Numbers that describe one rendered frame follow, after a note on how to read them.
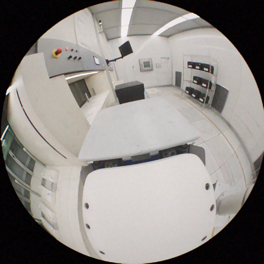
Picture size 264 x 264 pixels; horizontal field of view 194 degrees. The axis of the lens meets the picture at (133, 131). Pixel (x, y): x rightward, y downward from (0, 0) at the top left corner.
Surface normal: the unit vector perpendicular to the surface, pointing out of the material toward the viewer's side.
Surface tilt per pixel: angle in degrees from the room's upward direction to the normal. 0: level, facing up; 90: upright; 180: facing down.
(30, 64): 90
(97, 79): 90
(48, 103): 90
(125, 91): 90
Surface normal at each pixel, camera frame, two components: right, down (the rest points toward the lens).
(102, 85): 0.13, 0.69
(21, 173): 0.98, -0.22
